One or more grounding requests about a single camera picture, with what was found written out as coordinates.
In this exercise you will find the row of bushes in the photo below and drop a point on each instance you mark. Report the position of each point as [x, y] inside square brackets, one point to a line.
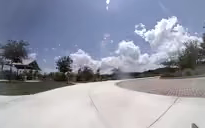
[86, 75]

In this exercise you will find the small dark tree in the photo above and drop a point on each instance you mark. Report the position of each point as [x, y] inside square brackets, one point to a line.
[64, 64]

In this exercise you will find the pale concrete path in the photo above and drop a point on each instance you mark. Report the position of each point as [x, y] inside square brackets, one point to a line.
[73, 106]

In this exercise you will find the brick paved ground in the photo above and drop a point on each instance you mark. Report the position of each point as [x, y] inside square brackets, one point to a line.
[163, 86]

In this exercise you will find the building with dark roof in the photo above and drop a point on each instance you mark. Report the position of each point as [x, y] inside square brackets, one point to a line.
[26, 66]

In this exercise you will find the dark grass patch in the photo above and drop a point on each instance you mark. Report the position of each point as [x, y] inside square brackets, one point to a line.
[23, 87]

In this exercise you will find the dark leafy tree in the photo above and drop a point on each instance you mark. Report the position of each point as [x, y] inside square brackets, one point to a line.
[14, 51]

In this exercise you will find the cluster of trees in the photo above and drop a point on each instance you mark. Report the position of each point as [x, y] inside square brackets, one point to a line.
[196, 53]

